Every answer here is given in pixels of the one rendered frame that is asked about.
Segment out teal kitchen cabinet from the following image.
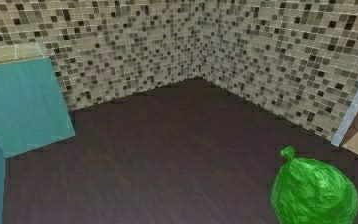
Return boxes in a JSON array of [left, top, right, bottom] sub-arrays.
[[0, 42, 77, 224]]

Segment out pale blue door frame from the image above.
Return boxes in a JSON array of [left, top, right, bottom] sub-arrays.
[[330, 69, 358, 148]]

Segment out green tied garbage bag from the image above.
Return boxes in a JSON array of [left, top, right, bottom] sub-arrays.
[[269, 145, 358, 224]]

